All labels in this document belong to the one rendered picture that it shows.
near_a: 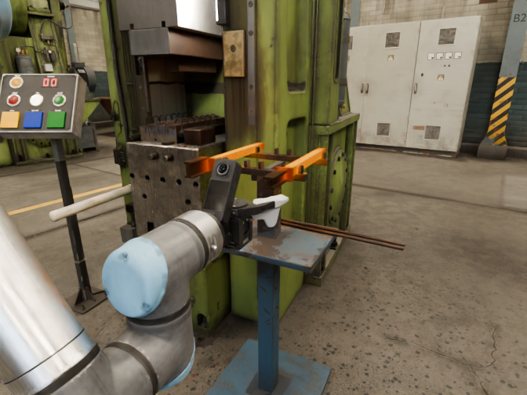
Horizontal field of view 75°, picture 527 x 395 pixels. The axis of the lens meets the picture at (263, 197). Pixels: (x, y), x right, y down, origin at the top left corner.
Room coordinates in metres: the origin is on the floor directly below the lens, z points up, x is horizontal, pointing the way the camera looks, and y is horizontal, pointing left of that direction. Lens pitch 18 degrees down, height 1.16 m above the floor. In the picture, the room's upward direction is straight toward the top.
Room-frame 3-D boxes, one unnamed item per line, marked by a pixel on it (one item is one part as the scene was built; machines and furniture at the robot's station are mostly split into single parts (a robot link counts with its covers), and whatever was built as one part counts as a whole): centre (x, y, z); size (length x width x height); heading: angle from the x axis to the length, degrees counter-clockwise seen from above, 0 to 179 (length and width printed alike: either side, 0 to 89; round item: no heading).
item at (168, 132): (1.69, 0.37, 0.96); 0.42 x 0.20 x 0.09; 156
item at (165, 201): (1.68, 0.32, 0.69); 0.56 x 0.38 x 0.45; 156
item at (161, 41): (1.69, 0.37, 1.32); 0.42 x 0.20 x 0.10; 156
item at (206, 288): (1.68, 0.32, 0.23); 0.55 x 0.37 x 0.47; 156
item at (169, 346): (0.41, 0.15, 0.81); 0.12 x 0.09 x 0.12; 159
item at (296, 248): (1.06, -0.02, 0.67); 0.40 x 0.30 x 0.02; 64
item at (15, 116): (1.53, 1.10, 1.01); 0.07 x 0.05 x 0.07; 90
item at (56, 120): (1.53, 0.90, 1.01); 0.07 x 0.05 x 0.07; 90
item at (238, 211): (0.58, 0.08, 0.91); 0.12 x 0.08 x 0.09; 155
